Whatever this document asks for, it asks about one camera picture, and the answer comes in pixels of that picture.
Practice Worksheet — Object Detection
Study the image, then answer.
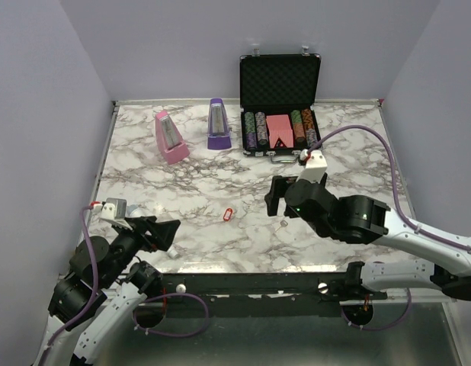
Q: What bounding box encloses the pink playing card deck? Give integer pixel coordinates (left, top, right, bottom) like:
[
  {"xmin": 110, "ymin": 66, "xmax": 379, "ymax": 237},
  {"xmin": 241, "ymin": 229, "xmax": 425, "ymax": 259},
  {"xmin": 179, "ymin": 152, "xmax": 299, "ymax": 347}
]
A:
[{"xmin": 266, "ymin": 114, "xmax": 294, "ymax": 149}]

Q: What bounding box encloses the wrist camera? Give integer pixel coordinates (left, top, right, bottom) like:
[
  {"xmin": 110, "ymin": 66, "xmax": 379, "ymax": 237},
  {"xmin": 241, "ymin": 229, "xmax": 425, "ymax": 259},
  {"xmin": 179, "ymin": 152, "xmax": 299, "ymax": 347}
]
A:
[
  {"xmin": 91, "ymin": 197, "xmax": 130, "ymax": 229},
  {"xmin": 297, "ymin": 149, "xmax": 328, "ymax": 183}
]

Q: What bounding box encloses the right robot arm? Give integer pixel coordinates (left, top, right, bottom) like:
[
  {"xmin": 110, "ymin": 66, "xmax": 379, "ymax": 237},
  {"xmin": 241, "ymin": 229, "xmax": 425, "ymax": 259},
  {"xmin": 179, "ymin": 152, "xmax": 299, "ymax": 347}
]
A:
[{"xmin": 264, "ymin": 175, "xmax": 471, "ymax": 301}]

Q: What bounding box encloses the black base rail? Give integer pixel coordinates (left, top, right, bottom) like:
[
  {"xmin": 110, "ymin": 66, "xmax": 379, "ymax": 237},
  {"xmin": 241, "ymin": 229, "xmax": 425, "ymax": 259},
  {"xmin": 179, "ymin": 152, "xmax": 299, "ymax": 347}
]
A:
[{"xmin": 162, "ymin": 272, "xmax": 387, "ymax": 318}]

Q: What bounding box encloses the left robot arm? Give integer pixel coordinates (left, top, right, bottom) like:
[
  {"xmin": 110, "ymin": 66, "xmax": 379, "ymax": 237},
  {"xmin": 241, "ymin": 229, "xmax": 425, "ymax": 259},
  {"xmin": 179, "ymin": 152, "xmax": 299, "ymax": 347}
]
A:
[{"xmin": 34, "ymin": 216, "xmax": 181, "ymax": 365}]

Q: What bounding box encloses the white microphone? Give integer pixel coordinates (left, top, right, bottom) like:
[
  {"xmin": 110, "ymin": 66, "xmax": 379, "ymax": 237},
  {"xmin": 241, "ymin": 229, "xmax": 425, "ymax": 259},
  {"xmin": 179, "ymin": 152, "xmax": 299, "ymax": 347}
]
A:
[{"xmin": 127, "ymin": 204, "xmax": 179, "ymax": 259}]

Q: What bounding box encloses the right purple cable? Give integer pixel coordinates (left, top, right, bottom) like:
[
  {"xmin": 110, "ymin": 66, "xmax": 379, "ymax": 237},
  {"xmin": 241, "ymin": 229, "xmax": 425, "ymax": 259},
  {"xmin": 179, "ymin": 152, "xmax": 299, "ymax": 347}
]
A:
[{"xmin": 306, "ymin": 124, "xmax": 471, "ymax": 332}]

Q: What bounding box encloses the purple metronome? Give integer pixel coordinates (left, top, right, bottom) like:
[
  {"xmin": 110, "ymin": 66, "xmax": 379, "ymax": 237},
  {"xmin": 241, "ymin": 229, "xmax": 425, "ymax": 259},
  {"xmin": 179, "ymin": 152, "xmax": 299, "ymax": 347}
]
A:
[{"xmin": 207, "ymin": 98, "xmax": 232, "ymax": 150}]

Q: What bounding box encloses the black poker chip case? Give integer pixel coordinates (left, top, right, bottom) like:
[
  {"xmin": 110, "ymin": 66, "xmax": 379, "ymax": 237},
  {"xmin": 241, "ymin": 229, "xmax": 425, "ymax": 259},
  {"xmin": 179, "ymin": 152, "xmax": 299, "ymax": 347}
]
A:
[{"xmin": 239, "ymin": 53, "xmax": 322, "ymax": 163}]

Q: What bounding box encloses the pink metronome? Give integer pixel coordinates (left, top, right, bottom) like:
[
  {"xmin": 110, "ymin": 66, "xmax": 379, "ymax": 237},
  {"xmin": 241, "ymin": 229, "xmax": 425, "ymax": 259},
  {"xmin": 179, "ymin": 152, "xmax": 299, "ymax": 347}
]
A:
[{"xmin": 155, "ymin": 111, "xmax": 190, "ymax": 165}]

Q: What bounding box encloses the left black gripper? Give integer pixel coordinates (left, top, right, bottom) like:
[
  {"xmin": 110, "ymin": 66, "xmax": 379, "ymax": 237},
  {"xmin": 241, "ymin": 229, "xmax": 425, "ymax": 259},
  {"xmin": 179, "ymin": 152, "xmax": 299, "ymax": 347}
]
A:
[{"xmin": 102, "ymin": 215, "xmax": 181, "ymax": 287}]

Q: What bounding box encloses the red key fob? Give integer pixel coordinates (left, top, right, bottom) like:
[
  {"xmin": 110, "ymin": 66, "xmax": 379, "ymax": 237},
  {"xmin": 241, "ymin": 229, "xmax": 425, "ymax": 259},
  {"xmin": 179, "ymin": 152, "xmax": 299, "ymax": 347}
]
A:
[{"xmin": 223, "ymin": 207, "xmax": 234, "ymax": 222}]

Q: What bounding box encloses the purple cable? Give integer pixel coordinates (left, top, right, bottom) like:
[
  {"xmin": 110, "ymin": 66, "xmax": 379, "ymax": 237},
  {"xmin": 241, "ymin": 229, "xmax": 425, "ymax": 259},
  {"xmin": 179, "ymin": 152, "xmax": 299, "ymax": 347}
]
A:
[
  {"xmin": 37, "ymin": 204, "xmax": 210, "ymax": 366},
  {"xmin": 306, "ymin": 124, "xmax": 471, "ymax": 332}
]

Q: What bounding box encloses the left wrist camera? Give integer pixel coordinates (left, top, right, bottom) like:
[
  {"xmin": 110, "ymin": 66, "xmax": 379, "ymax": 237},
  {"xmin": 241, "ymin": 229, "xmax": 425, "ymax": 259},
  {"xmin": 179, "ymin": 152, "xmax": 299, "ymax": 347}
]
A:
[{"xmin": 91, "ymin": 197, "xmax": 130, "ymax": 229}]

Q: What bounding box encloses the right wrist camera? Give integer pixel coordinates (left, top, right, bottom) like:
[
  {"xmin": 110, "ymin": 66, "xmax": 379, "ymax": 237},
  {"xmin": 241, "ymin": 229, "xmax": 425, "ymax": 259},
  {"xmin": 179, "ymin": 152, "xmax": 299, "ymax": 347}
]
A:
[{"xmin": 297, "ymin": 149, "xmax": 328, "ymax": 183}]

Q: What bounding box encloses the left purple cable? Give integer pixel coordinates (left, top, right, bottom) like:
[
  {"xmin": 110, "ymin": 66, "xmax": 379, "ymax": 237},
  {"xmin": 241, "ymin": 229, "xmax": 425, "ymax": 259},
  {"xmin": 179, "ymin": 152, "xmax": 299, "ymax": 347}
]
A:
[{"xmin": 37, "ymin": 204, "xmax": 210, "ymax": 366}]

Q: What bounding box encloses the silver key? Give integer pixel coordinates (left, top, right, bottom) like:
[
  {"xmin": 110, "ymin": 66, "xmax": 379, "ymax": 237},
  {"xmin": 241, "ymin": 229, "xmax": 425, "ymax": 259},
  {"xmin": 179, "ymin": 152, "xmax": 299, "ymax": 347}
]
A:
[{"xmin": 274, "ymin": 220, "xmax": 288, "ymax": 233}]

